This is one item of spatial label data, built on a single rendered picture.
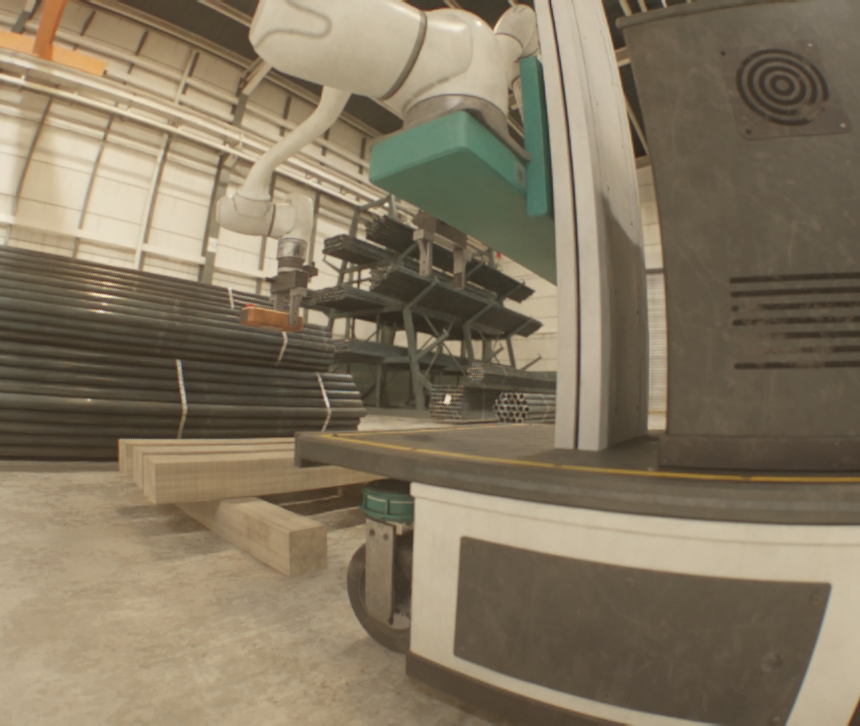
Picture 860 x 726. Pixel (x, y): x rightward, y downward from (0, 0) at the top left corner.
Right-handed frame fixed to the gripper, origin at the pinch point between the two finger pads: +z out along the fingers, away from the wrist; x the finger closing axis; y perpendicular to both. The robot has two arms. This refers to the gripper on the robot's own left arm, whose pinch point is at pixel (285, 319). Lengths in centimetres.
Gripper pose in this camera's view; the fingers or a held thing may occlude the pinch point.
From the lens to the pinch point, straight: 130.1
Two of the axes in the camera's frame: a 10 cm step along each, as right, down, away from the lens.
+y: -6.2, -0.8, -7.8
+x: 7.8, -0.2, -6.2
